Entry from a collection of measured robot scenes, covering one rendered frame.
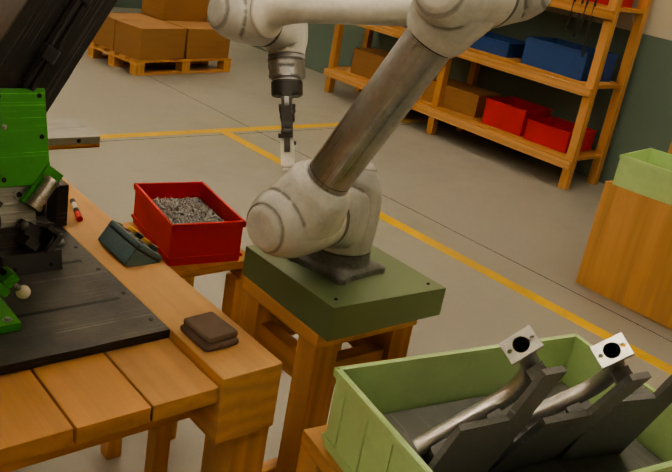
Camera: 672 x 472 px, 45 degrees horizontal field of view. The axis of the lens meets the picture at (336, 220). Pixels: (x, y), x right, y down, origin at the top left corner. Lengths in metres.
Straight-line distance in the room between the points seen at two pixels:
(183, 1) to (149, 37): 0.85
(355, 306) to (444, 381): 0.28
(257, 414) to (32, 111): 0.81
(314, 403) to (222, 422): 0.41
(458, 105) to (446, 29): 5.91
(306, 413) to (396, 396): 0.39
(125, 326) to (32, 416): 0.31
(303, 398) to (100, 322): 0.53
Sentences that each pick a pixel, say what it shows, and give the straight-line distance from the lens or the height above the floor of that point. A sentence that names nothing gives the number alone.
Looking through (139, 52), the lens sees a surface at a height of 0.22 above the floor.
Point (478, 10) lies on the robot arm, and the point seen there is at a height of 1.61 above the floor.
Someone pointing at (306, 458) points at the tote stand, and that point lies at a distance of 1.64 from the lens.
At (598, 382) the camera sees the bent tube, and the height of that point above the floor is 1.07.
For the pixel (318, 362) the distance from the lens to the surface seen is 1.89.
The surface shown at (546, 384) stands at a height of 1.12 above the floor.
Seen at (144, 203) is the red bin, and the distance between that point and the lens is 2.32.
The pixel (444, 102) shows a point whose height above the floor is 0.31.
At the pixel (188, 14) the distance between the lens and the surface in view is 8.76.
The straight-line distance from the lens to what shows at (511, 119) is 6.99.
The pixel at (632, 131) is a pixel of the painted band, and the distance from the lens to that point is 7.04.
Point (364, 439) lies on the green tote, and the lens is 1.46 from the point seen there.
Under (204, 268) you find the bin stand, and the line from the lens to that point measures 2.19.
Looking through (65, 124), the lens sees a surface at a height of 1.13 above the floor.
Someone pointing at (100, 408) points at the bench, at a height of 0.88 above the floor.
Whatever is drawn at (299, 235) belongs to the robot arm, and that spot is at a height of 1.10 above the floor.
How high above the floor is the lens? 1.73
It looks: 20 degrees down
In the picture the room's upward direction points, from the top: 10 degrees clockwise
